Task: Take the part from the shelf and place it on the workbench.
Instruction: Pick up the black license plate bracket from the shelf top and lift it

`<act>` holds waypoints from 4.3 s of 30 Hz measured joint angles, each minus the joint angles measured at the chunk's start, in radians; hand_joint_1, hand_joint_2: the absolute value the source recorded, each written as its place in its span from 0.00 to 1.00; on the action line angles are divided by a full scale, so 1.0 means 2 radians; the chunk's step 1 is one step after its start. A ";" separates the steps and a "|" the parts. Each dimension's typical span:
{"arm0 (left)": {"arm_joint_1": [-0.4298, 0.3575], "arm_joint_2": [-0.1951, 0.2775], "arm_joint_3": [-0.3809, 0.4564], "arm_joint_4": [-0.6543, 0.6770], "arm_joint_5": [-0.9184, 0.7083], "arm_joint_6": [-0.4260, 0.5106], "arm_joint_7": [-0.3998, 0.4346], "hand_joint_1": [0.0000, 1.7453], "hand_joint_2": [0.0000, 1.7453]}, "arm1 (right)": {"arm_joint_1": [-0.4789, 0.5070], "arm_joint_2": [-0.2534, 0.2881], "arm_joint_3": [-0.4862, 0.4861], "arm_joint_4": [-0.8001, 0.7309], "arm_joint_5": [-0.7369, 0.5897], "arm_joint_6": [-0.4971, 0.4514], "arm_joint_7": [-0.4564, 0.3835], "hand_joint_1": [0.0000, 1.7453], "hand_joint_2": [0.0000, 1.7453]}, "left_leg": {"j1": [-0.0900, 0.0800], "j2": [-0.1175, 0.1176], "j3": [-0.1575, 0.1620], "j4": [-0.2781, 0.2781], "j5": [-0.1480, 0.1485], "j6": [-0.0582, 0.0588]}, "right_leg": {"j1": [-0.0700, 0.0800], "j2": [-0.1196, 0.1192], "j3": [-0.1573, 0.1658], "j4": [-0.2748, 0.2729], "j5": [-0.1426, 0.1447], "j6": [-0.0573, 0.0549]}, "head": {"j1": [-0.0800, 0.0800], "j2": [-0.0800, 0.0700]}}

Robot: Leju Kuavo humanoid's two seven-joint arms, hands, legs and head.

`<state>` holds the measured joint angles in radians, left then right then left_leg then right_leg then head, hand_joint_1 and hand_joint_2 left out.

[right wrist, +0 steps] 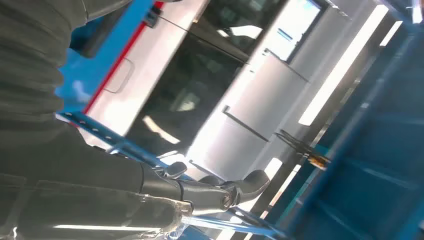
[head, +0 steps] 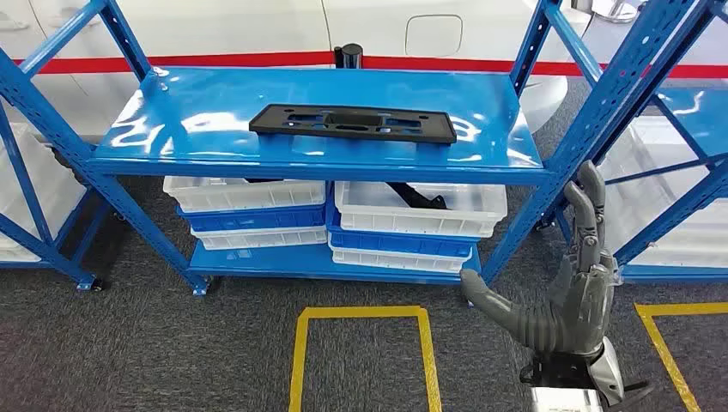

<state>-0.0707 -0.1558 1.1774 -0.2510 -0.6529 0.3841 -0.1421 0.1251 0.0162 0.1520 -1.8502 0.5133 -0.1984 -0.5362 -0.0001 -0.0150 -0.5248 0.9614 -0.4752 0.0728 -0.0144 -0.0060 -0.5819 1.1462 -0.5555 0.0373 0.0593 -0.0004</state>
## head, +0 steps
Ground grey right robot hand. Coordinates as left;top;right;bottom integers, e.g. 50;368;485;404
459;160;622;360

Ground black plastic plate bracket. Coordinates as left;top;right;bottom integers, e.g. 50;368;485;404
248;103;458;146

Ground black plastic part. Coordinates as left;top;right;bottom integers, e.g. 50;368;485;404
388;181;449;210

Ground blue metal shelf rack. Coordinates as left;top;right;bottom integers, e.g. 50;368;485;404
0;0;715;297
0;96;109;292
554;0;728;286

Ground stacked white plastic bins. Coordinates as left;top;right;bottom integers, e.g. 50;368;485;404
597;116;728;270
0;122;88;264

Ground blue plastic bin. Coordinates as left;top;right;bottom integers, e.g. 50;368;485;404
325;193;479;258
176;204;327;233

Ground chrome chair base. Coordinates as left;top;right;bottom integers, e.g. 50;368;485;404
591;0;641;24

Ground red barrier belt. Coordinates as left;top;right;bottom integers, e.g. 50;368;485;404
11;51;728;80

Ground white car body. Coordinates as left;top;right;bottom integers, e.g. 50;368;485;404
0;0;592;137

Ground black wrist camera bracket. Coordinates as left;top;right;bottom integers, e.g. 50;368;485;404
520;354;598;393

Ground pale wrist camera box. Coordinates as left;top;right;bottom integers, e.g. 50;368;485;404
530;387;604;412

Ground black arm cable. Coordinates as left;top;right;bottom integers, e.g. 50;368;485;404
616;379;655;410

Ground black stanchion post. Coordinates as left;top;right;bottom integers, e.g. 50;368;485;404
333;43;364;70

